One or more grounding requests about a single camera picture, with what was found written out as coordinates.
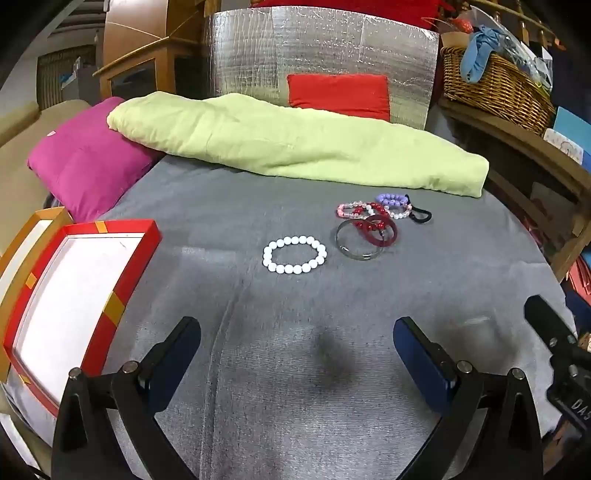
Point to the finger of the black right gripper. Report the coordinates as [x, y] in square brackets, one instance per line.
[549, 327]

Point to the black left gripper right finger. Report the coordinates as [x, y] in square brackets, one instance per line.
[509, 443]

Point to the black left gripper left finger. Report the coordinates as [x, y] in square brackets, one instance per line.
[84, 444]

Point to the dark red bangle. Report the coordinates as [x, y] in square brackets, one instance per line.
[379, 230]

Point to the clear grey bangle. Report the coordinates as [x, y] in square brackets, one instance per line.
[355, 243]

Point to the red jewelry box tray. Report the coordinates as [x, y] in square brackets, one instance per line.
[72, 301]

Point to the orange jewelry box tray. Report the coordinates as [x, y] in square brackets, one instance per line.
[21, 256]

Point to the grey bed cover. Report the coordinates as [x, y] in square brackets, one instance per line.
[297, 376]

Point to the wicker basket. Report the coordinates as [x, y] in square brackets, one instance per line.
[503, 91]

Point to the magenta pillow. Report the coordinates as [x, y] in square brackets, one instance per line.
[87, 166]

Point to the blue cloth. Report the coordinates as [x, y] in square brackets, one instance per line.
[482, 44]

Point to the red cushion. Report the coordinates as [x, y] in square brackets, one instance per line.
[359, 95]

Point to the beige sofa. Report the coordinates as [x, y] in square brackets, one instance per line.
[21, 192]

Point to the light green folded blanket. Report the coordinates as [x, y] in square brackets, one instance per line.
[256, 136]

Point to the radiator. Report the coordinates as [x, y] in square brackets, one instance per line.
[55, 68]

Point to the wooden cabinet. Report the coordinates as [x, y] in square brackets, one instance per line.
[155, 32]

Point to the silver foil insulation sheet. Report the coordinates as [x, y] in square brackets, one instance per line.
[252, 51]

